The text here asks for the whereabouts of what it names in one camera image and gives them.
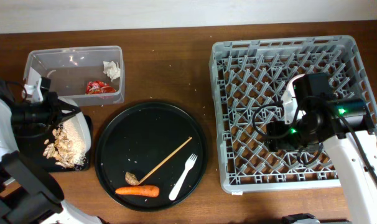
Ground grey plate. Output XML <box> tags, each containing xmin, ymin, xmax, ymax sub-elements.
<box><xmin>67</xmin><ymin>112</ymin><xmax>91</xmax><ymax>159</ymax></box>

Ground red snack wrapper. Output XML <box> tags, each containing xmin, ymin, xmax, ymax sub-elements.
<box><xmin>85</xmin><ymin>80</ymin><xmax>116</xmax><ymax>95</ymax></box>

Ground white tissue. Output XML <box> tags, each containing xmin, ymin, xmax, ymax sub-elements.
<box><xmin>103</xmin><ymin>61</ymin><xmax>121</xmax><ymax>82</ymax></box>

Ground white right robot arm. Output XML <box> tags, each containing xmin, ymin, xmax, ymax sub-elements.
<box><xmin>263</xmin><ymin>96</ymin><xmax>377</xmax><ymax>223</ymax></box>

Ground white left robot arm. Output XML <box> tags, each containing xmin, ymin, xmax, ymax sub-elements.
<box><xmin>0</xmin><ymin>78</ymin><xmax>104</xmax><ymax>223</ymax></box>

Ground clear plastic waste bin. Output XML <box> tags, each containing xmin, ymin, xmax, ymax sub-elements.
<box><xmin>23</xmin><ymin>45</ymin><xmax>125</xmax><ymax>106</ymax></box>

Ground grey dishwasher rack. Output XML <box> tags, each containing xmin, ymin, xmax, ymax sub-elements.
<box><xmin>209</xmin><ymin>35</ymin><xmax>377</xmax><ymax>194</ymax></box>

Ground pile of white rice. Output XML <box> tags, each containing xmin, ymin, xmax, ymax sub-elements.
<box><xmin>59</xmin><ymin>119</ymin><xmax>86</xmax><ymax>166</ymax></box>

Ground black rectangular tray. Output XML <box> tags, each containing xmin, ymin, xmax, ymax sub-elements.
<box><xmin>15</xmin><ymin>113</ymin><xmax>91</xmax><ymax>172</ymax></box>

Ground peanut shell scraps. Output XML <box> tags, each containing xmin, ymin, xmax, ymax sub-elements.
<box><xmin>42</xmin><ymin>128</ymin><xmax>74</xmax><ymax>168</ymax></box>

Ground wooden chopstick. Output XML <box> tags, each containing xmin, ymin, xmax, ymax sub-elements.
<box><xmin>138</xmin><ymin>137</ymin><xmax>193</xmax><ymax>185</ymax></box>

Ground white plastic fork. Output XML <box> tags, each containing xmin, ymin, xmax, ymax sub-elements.
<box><xmin>169</xmin><ymin>154</ymin><xmax>198</xmax><ymax>201</ymax></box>

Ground walnut shell piece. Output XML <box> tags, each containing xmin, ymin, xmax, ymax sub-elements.
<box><xmin>125</xmin><ymin>172</ymin><xmax>139</xmax><ymax>186</ymax></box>

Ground round black serving tray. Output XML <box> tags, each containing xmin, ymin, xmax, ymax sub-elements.
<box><xmin>95</xmin><ymin>101</ymin><xmax>208</xmax><ymax>212</ymax></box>

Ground orange carrot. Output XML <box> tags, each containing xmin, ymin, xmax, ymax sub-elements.
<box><xmin>115</xmin><ymin>185</ymin><xmax>160</xmax><ymax>197</ymax></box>

